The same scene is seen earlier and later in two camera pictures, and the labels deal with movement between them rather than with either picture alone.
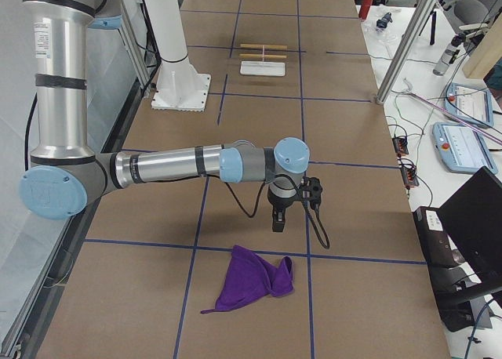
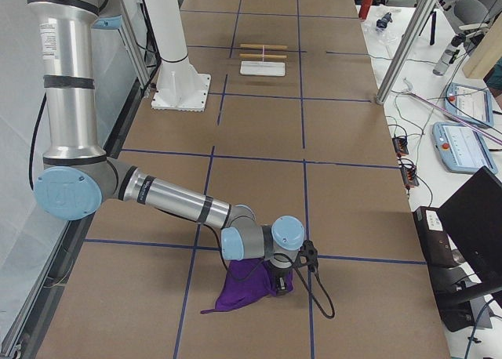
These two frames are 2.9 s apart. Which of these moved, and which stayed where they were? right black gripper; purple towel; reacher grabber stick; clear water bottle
Moved: right black gripper
Stayed: clear water bottle; purple towel; reacher grabber stick
